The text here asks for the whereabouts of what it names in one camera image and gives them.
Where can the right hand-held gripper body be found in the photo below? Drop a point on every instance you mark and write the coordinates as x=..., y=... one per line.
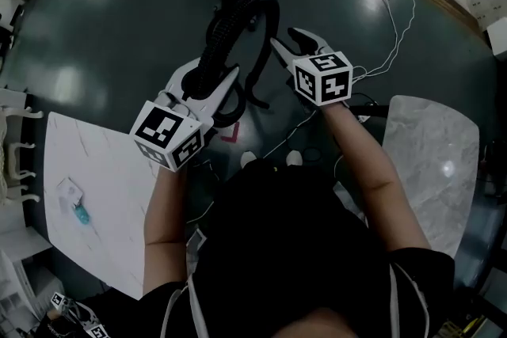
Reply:
x=325, y=79

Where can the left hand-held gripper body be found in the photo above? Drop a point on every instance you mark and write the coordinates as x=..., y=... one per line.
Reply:
x=166, y=130

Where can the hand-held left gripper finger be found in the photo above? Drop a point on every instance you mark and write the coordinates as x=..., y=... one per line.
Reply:
x=174, y=81
x=222, y=93

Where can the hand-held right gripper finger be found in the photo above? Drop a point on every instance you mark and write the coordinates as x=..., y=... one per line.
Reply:
x=309, y=43
x=282, y=53

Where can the person's right forearm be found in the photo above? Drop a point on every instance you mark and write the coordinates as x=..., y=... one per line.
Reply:
x=372, y=178

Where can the person's left forearm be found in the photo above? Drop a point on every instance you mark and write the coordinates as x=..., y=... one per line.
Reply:
x=164, y=210

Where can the person's left white shoe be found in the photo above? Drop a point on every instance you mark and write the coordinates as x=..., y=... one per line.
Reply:
x=248, y=158

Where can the person's white shoe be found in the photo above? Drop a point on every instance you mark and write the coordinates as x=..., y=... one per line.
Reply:
x=248, y=158
x=294, y=157

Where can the white marble table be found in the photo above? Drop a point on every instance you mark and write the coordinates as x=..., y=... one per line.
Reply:
x=107, y=186

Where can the person's right white shoe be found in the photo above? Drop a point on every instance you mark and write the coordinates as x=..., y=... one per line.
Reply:
x=294, y=157

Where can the white packet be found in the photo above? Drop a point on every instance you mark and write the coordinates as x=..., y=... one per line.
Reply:
x=68, y=194

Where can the teal packet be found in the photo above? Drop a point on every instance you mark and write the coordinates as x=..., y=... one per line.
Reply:
x=82, y=214

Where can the grey marble table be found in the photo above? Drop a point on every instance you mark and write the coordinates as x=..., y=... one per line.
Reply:
x=431, y=162

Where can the white carved chair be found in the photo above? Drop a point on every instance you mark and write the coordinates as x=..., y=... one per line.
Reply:
x=16, y=154

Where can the person's black clothing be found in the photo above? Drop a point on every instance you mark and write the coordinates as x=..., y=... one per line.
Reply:
x=285, y=249

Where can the white box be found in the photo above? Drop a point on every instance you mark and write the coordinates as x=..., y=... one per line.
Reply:
x=498, y=37

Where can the spare hand-held gripper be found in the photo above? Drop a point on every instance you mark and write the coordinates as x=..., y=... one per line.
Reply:
x=79, y=318

